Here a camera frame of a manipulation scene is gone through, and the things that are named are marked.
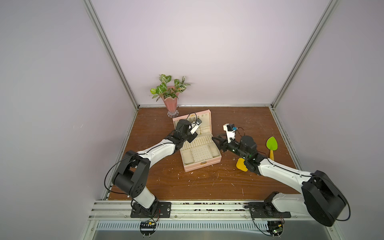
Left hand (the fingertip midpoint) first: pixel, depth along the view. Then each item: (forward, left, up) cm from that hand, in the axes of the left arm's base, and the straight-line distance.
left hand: (193, 127), depth 90 cm
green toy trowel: (-4, -53, -14) cm, 54 cm away
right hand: (-9, -14, +8) cm, 18 cm away
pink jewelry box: (-13, -6, -7) cm, 16 cm away
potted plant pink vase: (+23, +17, +7) cm, 30 cm away
